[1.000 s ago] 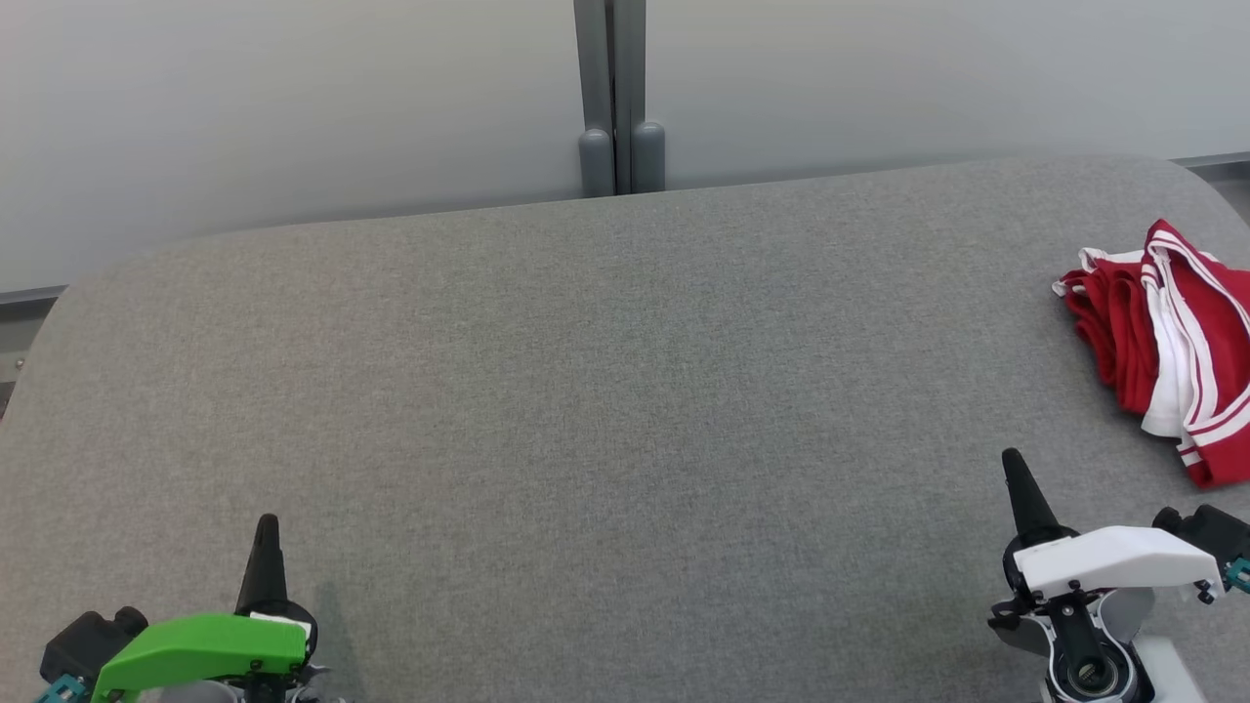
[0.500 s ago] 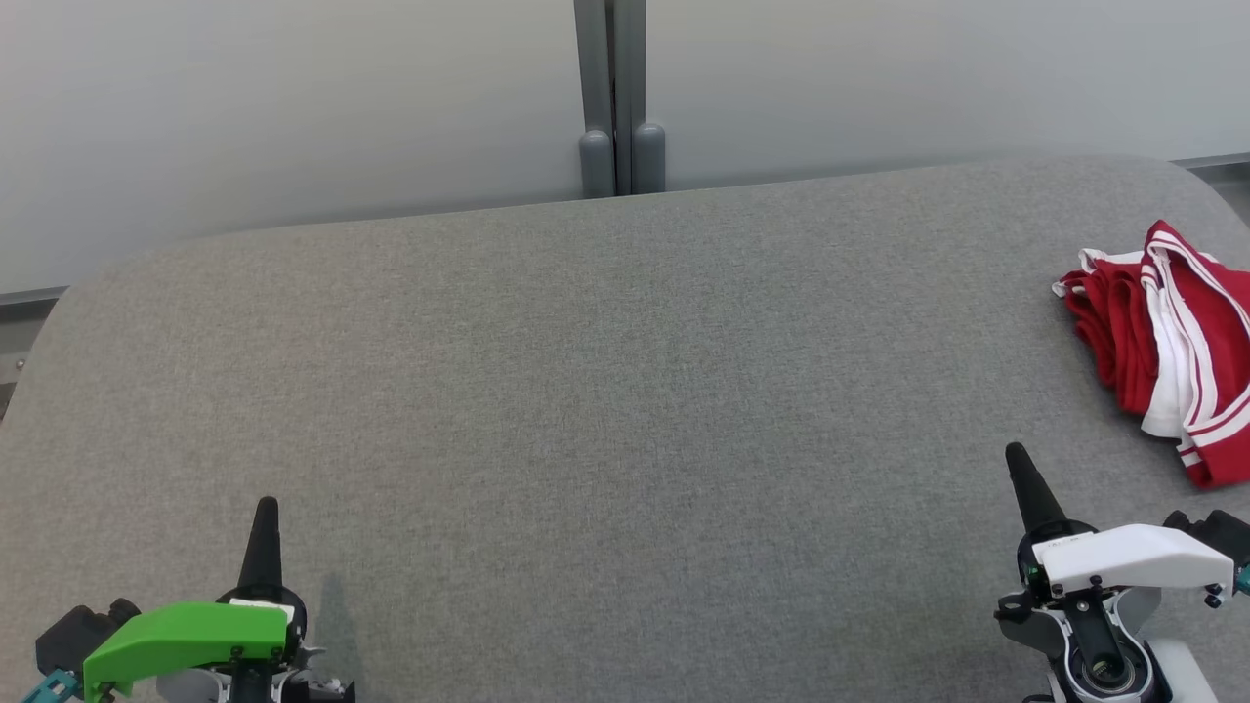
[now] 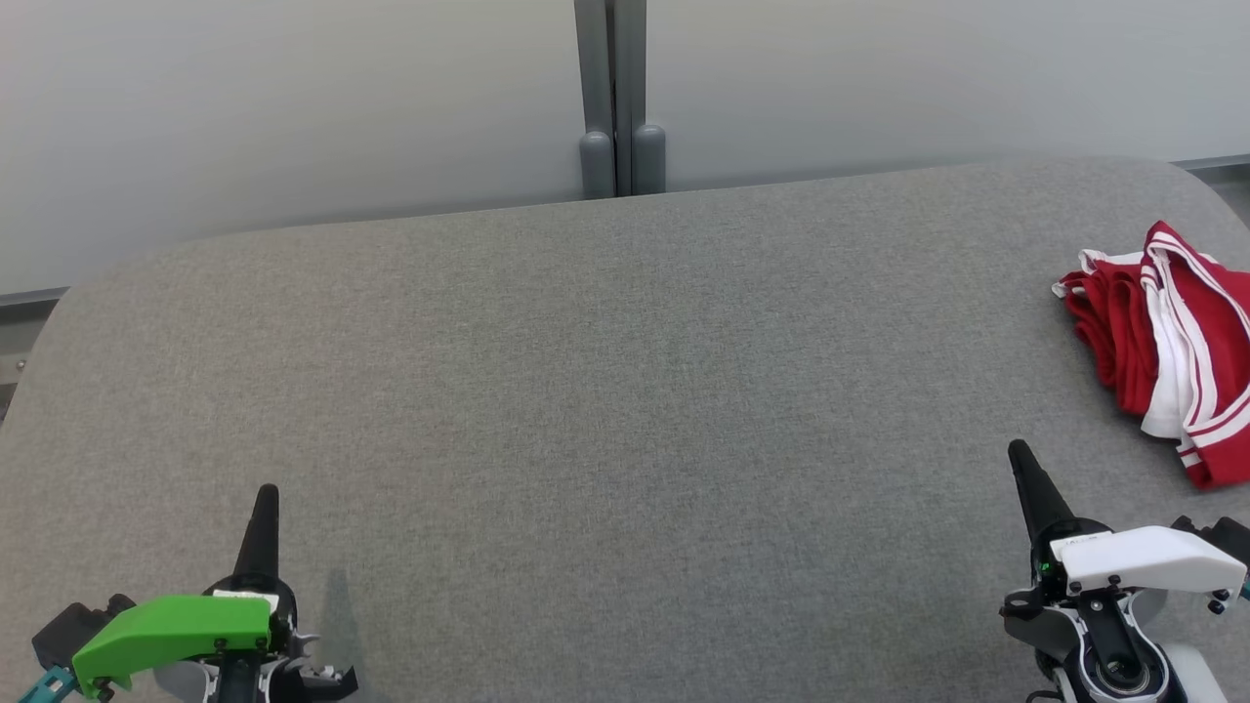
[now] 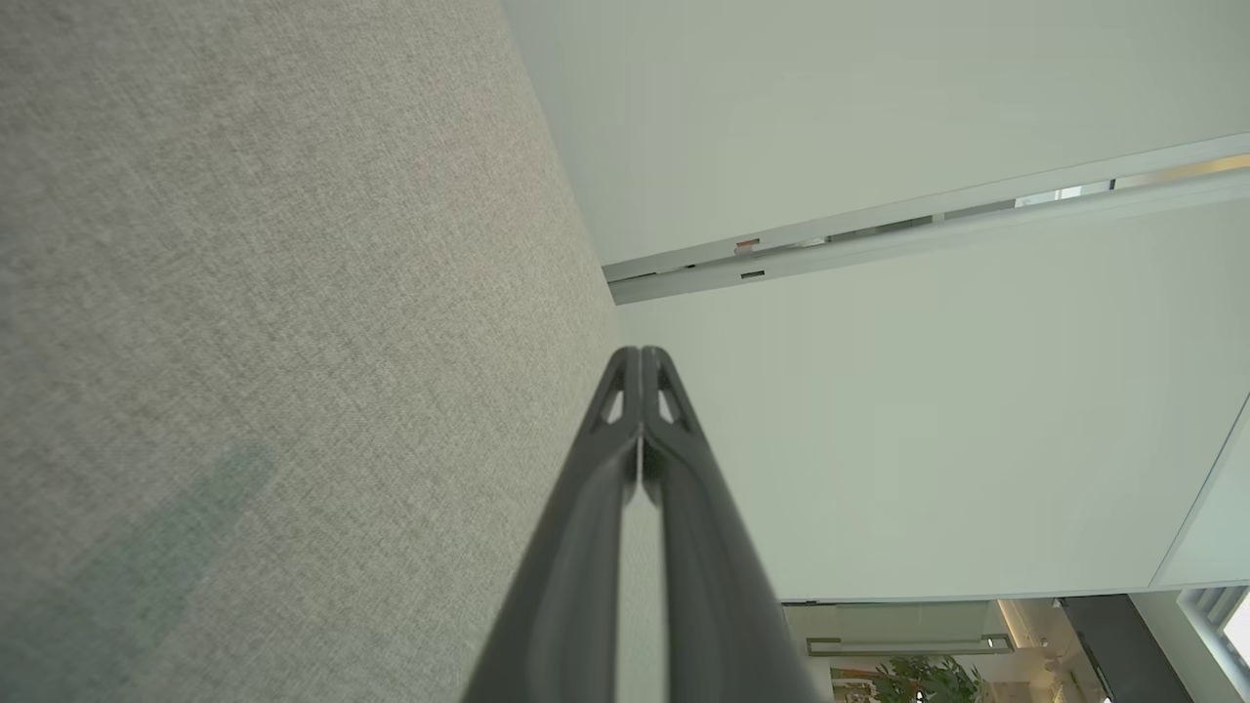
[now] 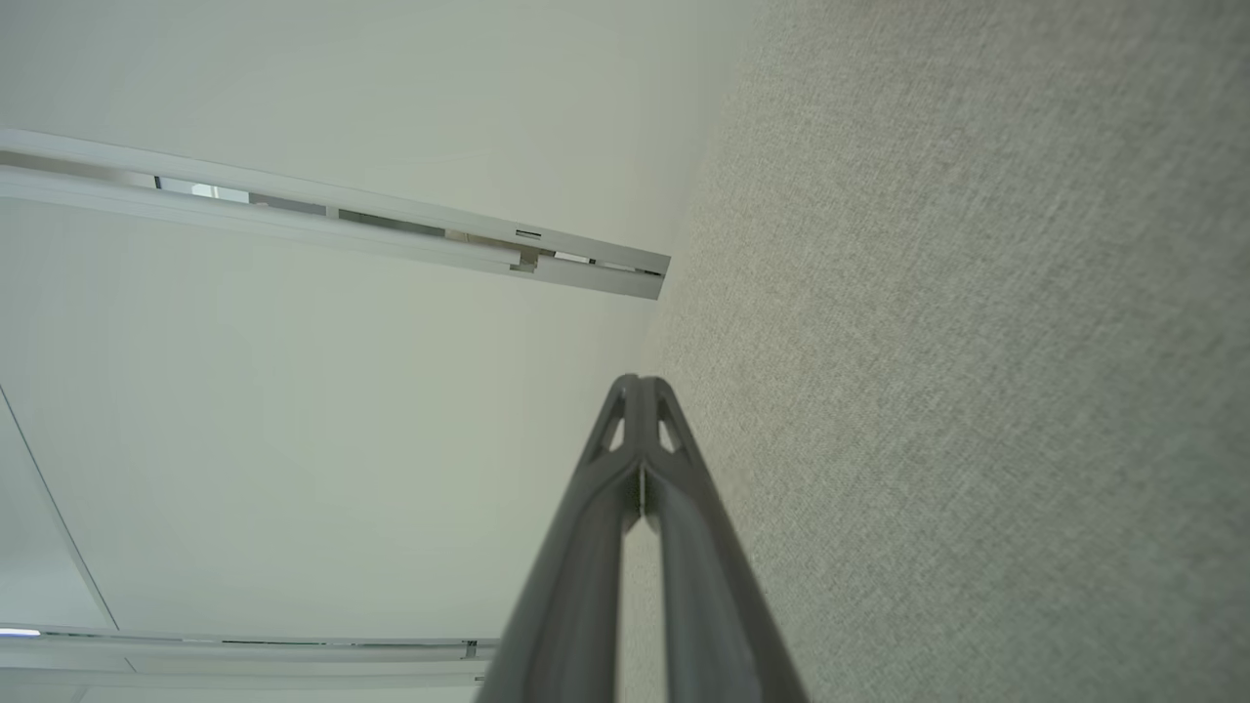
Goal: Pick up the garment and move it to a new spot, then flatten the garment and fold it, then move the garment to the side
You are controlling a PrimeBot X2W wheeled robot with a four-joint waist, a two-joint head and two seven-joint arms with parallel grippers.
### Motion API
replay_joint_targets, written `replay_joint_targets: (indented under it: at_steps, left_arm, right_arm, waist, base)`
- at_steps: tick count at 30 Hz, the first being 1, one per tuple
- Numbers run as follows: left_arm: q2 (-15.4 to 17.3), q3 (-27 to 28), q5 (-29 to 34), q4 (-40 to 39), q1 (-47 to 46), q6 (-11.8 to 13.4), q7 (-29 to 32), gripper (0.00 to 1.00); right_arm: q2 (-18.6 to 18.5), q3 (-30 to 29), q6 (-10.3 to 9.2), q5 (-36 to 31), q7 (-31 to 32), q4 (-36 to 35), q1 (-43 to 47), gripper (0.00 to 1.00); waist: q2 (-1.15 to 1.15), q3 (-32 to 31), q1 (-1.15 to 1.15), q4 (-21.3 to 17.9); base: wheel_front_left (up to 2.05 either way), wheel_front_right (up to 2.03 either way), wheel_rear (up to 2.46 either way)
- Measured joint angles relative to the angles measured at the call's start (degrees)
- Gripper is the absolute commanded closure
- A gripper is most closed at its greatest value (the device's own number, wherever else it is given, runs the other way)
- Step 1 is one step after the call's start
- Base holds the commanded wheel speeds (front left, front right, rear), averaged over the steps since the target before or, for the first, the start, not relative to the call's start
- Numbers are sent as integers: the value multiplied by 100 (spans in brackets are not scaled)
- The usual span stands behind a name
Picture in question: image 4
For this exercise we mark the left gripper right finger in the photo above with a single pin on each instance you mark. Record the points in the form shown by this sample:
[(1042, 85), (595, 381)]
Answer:
[(713, 605)]

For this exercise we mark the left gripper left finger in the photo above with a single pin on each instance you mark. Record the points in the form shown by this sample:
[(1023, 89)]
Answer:
[(566, 605)]

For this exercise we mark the green potted plant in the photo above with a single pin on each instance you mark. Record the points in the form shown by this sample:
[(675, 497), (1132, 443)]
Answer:
[(928, 682)]

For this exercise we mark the white slatted vent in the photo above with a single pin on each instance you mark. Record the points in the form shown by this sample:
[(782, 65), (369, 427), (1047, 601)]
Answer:
[(1216, 610)]

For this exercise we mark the grey vertical partition frame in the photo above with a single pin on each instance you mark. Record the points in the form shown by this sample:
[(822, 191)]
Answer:
[(879, 249)]

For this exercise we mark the black wall panel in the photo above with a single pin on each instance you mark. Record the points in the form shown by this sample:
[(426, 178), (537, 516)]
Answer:
[(1123, 654)]

